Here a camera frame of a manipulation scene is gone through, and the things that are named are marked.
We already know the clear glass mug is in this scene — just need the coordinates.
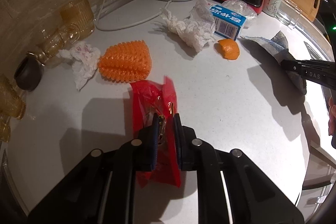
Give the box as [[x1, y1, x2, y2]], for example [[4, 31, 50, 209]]
[[276, 0, 302, 30]]

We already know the dark brown round cup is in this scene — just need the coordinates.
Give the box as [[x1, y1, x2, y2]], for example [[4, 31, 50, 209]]
[[14, 52, 44, 92]]

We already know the white ceramic cup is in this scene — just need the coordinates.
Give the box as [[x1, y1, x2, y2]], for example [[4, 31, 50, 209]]
[[262, 0, 282, 17]]

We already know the clear plastic bag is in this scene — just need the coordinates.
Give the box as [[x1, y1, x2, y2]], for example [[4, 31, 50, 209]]
[[222, 0, 257, 20]]

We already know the small crumpled tissue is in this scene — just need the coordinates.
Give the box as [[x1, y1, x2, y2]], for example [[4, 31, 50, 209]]
[[56, 41, 101, 91]]

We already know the person's right hand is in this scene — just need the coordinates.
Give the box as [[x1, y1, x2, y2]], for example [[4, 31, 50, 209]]
[[328, 97, 336, 135]]

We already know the large crumpled white tissue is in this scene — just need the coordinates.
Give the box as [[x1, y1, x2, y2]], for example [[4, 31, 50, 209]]
[[160, 0, 215, 53]]

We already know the stainless steel sink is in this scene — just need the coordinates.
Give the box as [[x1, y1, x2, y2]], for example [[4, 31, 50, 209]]
[[304, 41, 332, 62]]

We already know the blue white towel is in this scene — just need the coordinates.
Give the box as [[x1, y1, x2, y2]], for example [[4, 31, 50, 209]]
[[240, 31, 307, 95]]

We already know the orange peel piece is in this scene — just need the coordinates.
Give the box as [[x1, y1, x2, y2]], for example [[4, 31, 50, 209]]
[[215, 39, 240, 60]]

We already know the blue white milk carton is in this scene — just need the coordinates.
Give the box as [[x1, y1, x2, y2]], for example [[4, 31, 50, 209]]
[[210, 5, 246, 40]]

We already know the amber glass cup near edge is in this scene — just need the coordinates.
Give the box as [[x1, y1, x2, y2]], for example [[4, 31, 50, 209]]
[[0, 74, 26, 120]]

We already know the red snack packet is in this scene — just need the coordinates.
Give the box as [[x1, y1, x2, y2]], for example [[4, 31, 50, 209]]
[[131, 76, 182, 188]]

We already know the orange foam fruit net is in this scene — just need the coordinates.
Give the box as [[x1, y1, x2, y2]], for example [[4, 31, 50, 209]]
[[97, 40, 152, 83]]

